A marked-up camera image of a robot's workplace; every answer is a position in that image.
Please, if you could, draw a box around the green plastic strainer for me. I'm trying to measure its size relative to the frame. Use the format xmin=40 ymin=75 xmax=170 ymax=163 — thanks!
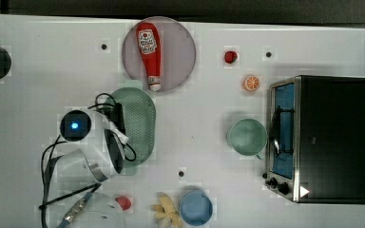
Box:
xmin=106 ymin=80 xmax=156 ymax=176

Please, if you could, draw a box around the grey oval plate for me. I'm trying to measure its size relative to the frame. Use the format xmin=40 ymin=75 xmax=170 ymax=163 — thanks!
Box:
xmin=122 ymin=16 xmax=196 ymax=91

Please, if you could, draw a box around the green mug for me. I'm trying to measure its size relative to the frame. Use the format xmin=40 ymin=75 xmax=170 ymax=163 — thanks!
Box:
xmin=226 ymin=119 xmax=267 ymax=161

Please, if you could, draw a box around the red strawberry toy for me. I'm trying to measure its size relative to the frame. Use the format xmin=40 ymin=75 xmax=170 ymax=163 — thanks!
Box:
xmin=224 ymin=50 xmax=239 ymax=64

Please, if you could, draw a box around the orange slice toy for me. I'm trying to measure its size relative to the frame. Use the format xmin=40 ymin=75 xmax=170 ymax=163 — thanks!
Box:
xmin=242 ymin=75 xmax=260 ymax=91

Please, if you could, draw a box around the red ketchup bottle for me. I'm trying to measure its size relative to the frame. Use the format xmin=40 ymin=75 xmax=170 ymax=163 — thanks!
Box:
xmin=136 ymin=22 xmax=162 ymax=91

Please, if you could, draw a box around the blue bowl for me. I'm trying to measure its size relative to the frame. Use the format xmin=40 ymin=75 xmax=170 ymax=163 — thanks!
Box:
xmin=180 ymin=190 xmax=213 ymax=226

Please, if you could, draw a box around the peeled banana toy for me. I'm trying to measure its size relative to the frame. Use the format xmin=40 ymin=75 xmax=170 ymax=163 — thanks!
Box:
xmin=150 ymin=192 xmax=183 ymax=228

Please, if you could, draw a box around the small red toy fruit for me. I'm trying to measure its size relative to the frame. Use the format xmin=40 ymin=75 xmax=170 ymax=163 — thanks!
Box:
xmin=115 ymin=196 xmax=132 ymax=211

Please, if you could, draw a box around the black toaster oven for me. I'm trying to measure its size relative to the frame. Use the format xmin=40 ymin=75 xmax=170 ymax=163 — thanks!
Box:
xmin=262 ymin=75 xmax=365 ymax=204

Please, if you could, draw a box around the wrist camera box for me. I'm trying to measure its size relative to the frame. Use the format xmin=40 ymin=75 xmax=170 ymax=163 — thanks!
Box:
xmin=103 ymin=103 xmax=125 ymax=134

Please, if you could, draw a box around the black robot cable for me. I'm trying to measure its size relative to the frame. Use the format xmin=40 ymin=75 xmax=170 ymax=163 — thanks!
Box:
xmin=38 ymin=92 xmax=138 ymax=228

